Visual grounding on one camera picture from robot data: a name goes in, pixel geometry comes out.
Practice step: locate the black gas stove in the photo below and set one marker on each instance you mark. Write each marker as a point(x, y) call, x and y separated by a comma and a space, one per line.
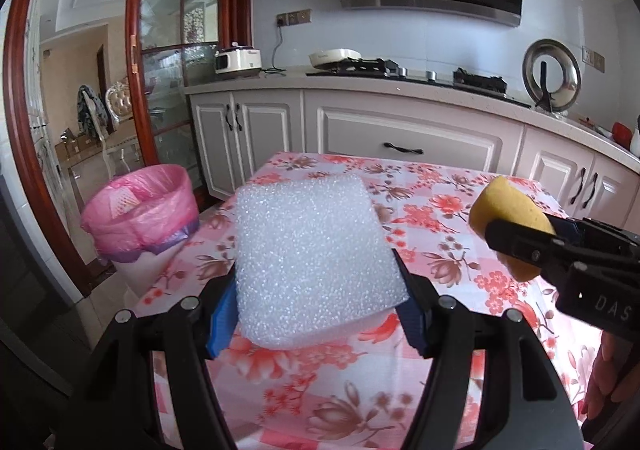
point(480, 79)

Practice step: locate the white bottle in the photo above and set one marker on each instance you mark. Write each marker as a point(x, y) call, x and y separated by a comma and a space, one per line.
point(635, 137)

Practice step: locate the person's right hand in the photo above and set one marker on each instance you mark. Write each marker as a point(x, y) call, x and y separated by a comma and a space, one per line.
point(602, 380)

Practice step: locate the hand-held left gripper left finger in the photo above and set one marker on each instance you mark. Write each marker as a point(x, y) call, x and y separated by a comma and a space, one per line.
point(222, 325)

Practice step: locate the white dining chair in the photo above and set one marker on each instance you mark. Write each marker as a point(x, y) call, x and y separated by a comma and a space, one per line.
point(120, 102)

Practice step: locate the steel pot lid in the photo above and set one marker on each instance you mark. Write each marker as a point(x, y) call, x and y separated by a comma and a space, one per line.
point(565, 74)

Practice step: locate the white bin with pink bag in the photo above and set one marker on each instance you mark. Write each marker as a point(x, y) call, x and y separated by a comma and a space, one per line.
point(150, 225)

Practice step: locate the black lid stand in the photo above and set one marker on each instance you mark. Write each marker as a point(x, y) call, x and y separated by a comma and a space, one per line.
point(542, 79)

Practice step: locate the wall socket with plug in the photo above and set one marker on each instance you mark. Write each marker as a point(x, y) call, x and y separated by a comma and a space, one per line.
point(295, 17)

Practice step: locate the dark clothes on chair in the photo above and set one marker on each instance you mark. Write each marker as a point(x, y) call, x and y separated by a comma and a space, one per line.
point(90, 109)

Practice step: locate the white flat pan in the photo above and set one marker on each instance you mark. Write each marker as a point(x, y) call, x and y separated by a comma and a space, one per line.
point(332, 55)

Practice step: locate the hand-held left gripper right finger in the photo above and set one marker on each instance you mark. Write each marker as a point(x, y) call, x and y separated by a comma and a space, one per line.
point(412, 325)

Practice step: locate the red container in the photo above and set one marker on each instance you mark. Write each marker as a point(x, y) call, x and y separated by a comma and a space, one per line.
point(621, 133)

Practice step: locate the white rice cooker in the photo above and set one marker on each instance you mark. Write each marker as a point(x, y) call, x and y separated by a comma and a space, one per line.
point(240, 59)

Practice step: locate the orange foam mesh net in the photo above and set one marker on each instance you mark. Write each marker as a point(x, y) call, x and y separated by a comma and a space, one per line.
point(125, 202)

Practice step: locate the glass sliding door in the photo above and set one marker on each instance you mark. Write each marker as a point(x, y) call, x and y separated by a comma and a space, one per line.
point(165, 79)

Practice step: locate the yellow sponge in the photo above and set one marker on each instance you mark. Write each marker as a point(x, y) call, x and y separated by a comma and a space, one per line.
point(500, 205)

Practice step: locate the red wooden door frame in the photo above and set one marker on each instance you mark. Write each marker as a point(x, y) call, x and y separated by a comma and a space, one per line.
point(20, 104)

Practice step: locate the pink floral tablecloth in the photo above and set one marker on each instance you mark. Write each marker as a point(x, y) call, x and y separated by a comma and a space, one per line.
point(320, 380)

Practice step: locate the white kitchen base cabinet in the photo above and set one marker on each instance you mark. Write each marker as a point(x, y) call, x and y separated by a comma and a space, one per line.
point(410, 129)

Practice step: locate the large white foam block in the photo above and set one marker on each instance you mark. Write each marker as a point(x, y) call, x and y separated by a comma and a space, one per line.
point(310, 255)

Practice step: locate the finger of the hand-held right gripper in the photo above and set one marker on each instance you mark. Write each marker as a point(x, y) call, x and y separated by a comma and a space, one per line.
point(520, 242)
point(600, 230)

